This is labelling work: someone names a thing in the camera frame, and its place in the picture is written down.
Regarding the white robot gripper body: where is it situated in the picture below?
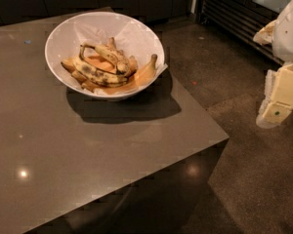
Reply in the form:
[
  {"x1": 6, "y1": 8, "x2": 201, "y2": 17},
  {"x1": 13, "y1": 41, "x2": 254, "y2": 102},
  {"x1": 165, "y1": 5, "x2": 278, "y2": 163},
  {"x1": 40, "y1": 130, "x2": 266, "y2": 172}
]
[{"x1": 253, "y1": 0, "x2": 293, "y2": 62}]

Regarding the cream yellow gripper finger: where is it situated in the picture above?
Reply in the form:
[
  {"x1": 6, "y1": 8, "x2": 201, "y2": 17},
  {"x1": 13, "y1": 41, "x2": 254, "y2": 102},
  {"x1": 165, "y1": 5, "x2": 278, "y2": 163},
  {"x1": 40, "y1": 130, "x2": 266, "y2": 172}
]
[{"x1": 256, "y1": 62, "x2": 293, "y2": 129}]

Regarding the spotted banana with curved stem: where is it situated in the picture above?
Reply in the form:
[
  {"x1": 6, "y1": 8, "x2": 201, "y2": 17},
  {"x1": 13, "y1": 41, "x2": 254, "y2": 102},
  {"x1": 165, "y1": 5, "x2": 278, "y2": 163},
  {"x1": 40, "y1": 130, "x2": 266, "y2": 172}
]
[{"x1": 79, "y1": 43, "x2": 131, "y2": 76}]

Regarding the yellow banana at right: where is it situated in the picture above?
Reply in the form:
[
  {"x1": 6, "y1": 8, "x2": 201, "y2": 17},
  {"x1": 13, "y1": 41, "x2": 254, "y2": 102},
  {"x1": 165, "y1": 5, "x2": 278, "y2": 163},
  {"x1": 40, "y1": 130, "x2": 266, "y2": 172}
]
[{"x1": 134, "y1": 54, "x2": 157, "y2": 86}]

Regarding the white ceramic bowl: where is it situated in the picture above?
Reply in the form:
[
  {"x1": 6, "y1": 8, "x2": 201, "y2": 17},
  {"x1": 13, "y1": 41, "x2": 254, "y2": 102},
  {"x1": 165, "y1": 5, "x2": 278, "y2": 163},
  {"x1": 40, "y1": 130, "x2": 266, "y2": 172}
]
[{"x1": 44, "y1": 11, "x2": 166, "y2": 100}]

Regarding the white paper bowl liner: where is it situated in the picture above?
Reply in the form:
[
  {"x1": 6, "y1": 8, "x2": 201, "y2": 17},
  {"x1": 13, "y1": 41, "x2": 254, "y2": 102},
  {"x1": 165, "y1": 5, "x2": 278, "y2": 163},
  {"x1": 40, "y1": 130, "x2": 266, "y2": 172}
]
[{"x1": 72, "y1": 17, "x2": 169, "y2": 96}]

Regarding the long spotted yellow banana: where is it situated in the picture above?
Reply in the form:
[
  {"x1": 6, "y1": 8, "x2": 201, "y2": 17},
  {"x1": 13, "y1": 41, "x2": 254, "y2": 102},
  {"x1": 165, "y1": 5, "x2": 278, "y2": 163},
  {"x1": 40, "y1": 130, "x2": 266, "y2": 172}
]
[{"x1": 73, "y1": 57, "x2": 128, "y2": 87}]

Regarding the small banana at left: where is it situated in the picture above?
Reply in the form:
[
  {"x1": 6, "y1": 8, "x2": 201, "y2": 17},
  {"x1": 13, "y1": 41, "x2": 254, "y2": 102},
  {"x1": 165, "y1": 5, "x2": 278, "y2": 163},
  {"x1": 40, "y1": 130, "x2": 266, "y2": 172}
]
[{"x1": 61, "y1": 58, "x2": 75, "y2": 73}]

